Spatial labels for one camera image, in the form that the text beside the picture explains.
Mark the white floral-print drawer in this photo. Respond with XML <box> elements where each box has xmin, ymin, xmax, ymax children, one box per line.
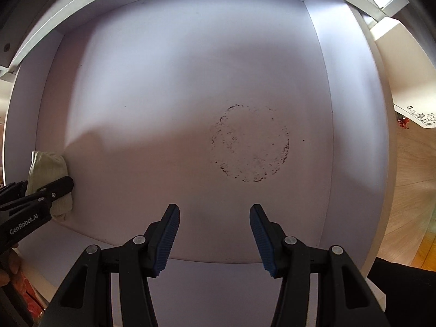
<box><xmin>393</xmin><ymin>103</ymin><xmax>436</xmax><ymax>130</ymax></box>

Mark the cream ribbed knit garment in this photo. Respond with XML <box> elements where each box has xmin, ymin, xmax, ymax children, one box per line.
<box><xmin>25</xmin><ymin>150</ymin><xmax>74</xmax><ymax>221</ymax></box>

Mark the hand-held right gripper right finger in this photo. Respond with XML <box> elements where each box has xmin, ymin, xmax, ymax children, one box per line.
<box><xmin>250</xmin><ymin>204</ymin><xmax>392</xmax><ymax>327</ymax></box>

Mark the red patterned cloth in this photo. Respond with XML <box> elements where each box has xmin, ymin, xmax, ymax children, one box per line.
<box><xmin>12</xmin><ymin>267</ymin><xmax>46</xmax><ymax>321</ymax></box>

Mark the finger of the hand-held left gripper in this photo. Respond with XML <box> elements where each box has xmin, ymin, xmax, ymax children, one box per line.
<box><xmin>0</xmin><ymin>176</ymin><xmax>75</xmax><ymax>212</ymax></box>

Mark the person's left hand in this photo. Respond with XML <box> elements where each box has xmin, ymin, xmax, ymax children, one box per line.
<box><xmin>0</xmin><ymin>243</ymin><xmax>20</xmax><ymax>288</ymax></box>

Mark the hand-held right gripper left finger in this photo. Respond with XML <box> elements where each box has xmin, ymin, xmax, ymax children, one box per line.
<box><xmin>41</xmin><ymin>204</ymin><xmax>180</xmax><ymax>327</ymax></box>

